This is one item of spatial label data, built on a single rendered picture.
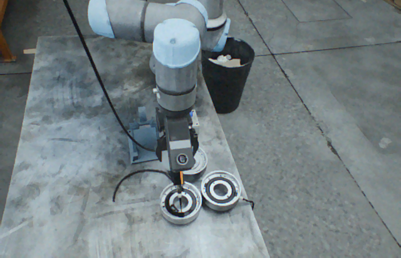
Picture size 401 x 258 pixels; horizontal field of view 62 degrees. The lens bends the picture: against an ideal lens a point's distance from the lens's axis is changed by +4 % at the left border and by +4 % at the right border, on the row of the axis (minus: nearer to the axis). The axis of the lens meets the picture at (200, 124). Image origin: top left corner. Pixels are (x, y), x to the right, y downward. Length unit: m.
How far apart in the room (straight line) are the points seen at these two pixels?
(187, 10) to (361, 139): 1.92
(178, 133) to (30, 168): 0.51
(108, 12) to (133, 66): 0.64
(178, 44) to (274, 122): 1.80
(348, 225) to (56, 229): 1.48
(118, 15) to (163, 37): 0.15
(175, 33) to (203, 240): 0.51
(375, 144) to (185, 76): 1.97
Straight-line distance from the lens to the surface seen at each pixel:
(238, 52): 2.22
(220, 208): 0.84
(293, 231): 1.82
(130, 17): 0.64
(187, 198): 0.85
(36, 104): 1.18
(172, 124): 0.62
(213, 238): 0.83
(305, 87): 2.63
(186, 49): 0.52
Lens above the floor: 1.56
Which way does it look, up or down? 47 degrees down
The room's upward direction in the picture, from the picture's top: 6 degrees clockwise
